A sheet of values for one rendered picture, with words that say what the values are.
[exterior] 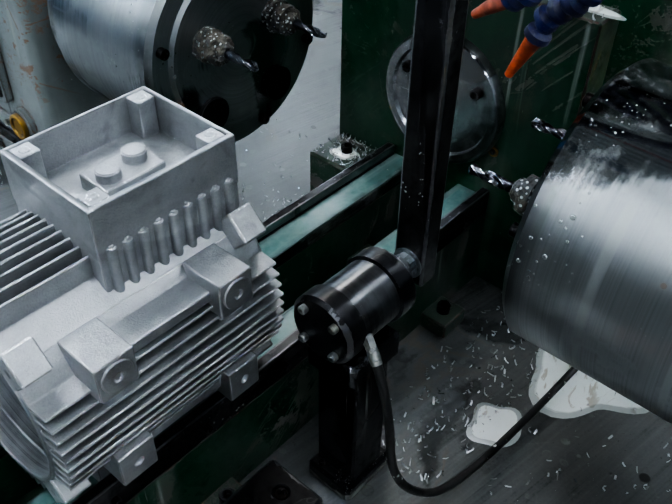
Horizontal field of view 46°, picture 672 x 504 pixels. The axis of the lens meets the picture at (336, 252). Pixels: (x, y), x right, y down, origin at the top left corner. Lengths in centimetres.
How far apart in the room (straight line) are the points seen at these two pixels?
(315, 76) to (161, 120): 76
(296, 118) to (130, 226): 74
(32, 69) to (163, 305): 55
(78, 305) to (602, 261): 35
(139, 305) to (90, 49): 43
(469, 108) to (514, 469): 36
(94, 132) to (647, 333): 41
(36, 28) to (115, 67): 16
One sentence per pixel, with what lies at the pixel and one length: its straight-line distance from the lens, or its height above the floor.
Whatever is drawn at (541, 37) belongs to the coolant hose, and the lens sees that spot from 65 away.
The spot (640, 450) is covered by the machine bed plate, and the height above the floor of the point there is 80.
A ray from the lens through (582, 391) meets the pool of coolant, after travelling 87.
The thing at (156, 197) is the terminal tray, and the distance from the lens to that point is 53.
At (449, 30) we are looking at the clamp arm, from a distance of 53.
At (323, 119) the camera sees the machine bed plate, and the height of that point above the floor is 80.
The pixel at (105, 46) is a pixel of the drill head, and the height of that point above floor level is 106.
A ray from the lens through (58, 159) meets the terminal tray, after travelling 60.
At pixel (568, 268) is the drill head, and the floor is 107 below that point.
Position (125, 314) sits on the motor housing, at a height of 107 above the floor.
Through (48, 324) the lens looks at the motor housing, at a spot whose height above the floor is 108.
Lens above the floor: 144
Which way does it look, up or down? 41 degrees down
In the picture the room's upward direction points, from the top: 1 degrees clockwise
